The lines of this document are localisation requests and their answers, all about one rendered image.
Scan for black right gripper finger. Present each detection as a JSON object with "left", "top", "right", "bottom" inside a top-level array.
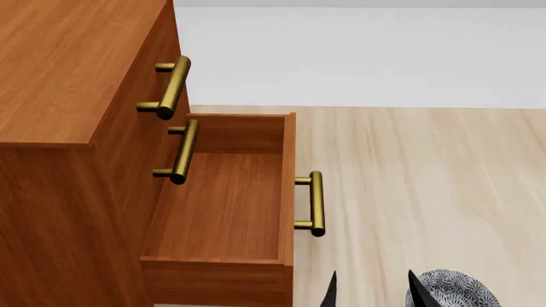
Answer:
[
  {"left": 407, "top": 269, "right": 438, "bottom": 307},
  {"left": 319, "top": 269, "right": 339, "bottom": 307}
]

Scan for open wooden drawer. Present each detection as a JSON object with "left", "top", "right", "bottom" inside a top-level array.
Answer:
[{"left": 139, "top": 111, "right": 297, "bottom": 307}]

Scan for brown wooden cabinet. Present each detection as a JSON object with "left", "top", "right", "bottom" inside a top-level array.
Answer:
[{"left": 0, "top": 0, "right": 192, "bottom": 307}]

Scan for small brass bar handle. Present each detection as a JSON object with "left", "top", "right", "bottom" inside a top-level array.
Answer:
[{"left": 293, "top": 170, "right": 326, "bottom": 238}]

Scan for medium brass bar handle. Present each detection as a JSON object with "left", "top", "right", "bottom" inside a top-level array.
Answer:
[{"left": 152, "top": 118, "right": 200, "bottom": 186}]

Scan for large brass bar handle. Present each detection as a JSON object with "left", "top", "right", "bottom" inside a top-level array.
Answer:
[{"left": 136, "top": 55, "right": 192, "bottom": 121}]

